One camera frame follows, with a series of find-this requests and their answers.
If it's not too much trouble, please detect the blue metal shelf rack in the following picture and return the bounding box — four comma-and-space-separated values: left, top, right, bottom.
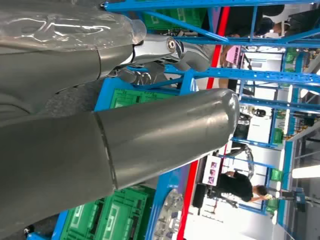
26, 64, 320, 240
103, 0, 320, 49
217, 46, 320, 229

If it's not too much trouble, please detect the silver wheel cover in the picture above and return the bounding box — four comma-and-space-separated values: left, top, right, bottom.
152, 188, 185, 240

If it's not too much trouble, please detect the white photo display board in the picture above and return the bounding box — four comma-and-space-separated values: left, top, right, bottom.
202, 154, 223, 187

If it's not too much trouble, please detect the pink box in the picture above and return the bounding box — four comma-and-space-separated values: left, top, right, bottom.
226, 45, 242, 66

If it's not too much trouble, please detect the blue lift machine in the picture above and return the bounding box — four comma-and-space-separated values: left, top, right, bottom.
293, 187, 306, 214

